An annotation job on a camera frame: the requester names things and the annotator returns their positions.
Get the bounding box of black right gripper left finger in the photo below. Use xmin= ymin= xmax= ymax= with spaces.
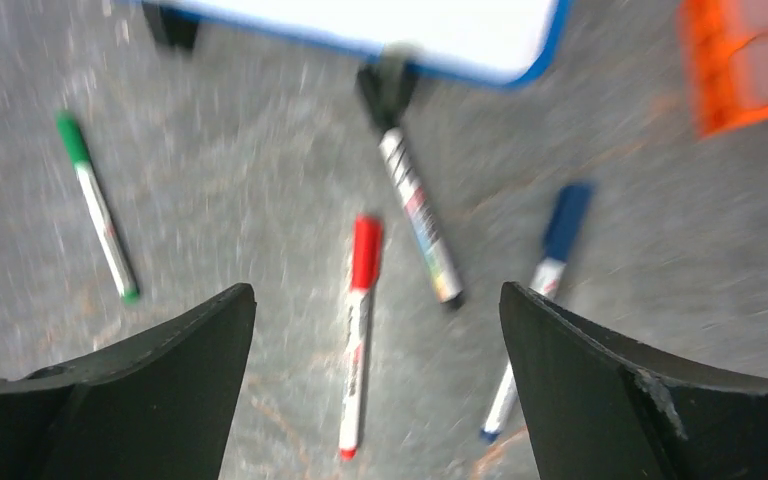
xmin=0 ymin=283 xmax=256 ymax=479

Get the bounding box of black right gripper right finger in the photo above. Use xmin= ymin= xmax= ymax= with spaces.
xmin=499 ymin=282 xmax=768 ymax=479

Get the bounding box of red cap marker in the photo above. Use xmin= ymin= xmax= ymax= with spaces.
xmin=338 ymin=215 xmax=382 ymax=461

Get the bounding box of blue framed whiteboard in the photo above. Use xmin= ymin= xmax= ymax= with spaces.
xmin=162 ymin=0 xmax=572 ymax=89

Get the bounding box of black whiteboard foot right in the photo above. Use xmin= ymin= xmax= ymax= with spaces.
xmin=356 ymin=48 xmax=419 ymax=132

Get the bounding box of black whiteboard foot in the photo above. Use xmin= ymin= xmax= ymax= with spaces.
xmin=141 ymin=2 xmax=200 ymax=54
xmin=356 ymin=48 xmax=419 ymax=132

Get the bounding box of black whiteboard foot left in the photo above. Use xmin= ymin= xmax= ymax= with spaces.
xmin=141 ymin=2 xmax=200 ymax=54

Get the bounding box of blue cap marker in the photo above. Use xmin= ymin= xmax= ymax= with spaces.
xmin=480 ymin=181 xmax=595 ymax=444

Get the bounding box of green cap marker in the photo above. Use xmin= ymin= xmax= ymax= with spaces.
xmin=56 ymin=110 xmax=139 ymax=303

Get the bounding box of black cap marker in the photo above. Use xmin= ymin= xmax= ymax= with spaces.
xmin=377 ymin=122 xmax=466 ymax=311

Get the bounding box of orange window toy block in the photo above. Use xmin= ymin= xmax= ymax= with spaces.
xmin=677 ymin=1 xmax=768 ymax=136

